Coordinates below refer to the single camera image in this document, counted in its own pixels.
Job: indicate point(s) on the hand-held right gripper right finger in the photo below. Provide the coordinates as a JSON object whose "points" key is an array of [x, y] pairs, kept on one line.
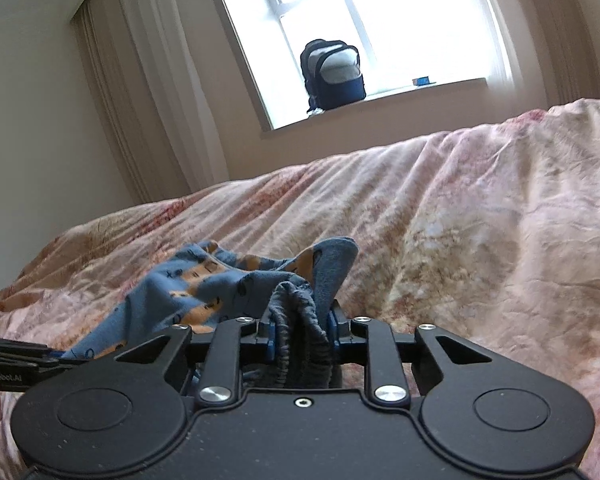
{"points": [[336, 332]]}

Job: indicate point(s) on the beige curtain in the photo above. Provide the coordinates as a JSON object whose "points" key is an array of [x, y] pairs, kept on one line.
{"points": [[145, 90], [555, 25]]}

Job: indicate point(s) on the blue orange printed pants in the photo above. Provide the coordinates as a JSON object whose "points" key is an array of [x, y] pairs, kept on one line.
{"points": [[200, 285]]}

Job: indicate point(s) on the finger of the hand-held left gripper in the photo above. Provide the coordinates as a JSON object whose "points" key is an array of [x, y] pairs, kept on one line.
{"points": [[35, 352]]}

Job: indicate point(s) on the pink floral blanket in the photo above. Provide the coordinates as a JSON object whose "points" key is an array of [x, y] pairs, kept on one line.
{"points": [[480, 240]]}

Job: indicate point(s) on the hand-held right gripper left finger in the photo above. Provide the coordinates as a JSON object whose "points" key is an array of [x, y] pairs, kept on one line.
{"points": [[269, 342]]}

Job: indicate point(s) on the blue grey backpack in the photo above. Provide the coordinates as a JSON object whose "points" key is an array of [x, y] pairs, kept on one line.
{"points": [[334, 76]]}

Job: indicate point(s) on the white framed window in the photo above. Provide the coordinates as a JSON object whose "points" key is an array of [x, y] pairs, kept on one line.
{"points": [[370, 25]]}

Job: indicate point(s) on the small blue box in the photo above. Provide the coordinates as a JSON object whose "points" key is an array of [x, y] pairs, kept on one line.
{"points": [[422, 80]]}

